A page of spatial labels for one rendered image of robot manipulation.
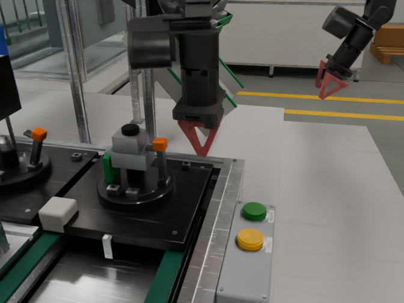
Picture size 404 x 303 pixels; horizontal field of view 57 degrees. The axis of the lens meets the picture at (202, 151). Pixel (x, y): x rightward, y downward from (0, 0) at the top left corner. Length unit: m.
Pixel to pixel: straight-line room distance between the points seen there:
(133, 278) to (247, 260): 0.18
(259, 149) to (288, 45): 3.59
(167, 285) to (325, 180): 0.54
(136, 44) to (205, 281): 0.33
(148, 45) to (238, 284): 0.34
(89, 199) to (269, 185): 0.43
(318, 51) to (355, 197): 3.79
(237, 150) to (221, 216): 0.44
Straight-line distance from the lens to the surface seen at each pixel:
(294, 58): 4.62
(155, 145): 0.61
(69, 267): 0.64
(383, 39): 6.15
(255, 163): 0.98
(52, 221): 0.64
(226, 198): 0.67
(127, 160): 0.63
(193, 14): 0.51
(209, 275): 0.53
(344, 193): 0.92
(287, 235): 0.76
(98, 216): 0.64
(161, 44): 0.52
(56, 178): 0.76
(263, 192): 0.87
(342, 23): 1.07
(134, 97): 1.20
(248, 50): 4.60
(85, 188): 0.71
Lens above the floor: 1.35
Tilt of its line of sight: 28 degrees down
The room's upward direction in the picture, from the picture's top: straight up
